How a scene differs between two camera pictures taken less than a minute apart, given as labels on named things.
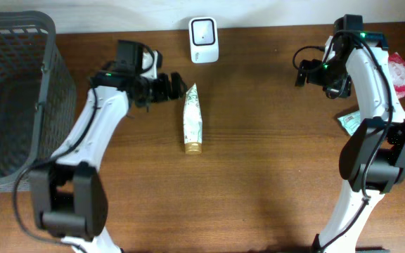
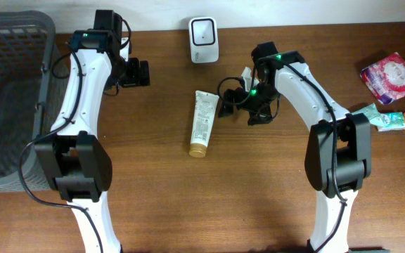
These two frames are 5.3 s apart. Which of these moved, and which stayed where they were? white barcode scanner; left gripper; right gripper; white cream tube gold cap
Moved: white cream tube gold cap; left gripper; right gripper
Stayed: white barcode scanner
